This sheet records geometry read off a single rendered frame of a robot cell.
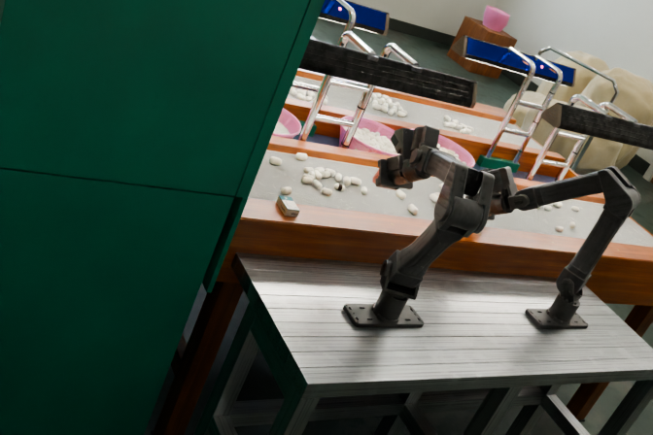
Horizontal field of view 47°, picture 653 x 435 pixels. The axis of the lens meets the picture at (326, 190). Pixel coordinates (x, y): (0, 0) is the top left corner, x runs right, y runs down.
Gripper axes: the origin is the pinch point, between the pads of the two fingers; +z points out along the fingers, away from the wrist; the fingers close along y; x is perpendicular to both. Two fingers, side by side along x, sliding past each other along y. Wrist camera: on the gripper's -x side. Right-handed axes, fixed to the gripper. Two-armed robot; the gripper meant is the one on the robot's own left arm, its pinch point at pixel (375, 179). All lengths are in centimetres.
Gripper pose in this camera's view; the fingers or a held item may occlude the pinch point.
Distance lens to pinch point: 197.1
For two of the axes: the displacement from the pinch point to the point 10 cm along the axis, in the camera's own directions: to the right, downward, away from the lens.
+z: -5.4, 1.4, 8.3
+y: -8.4, -1.2, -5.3
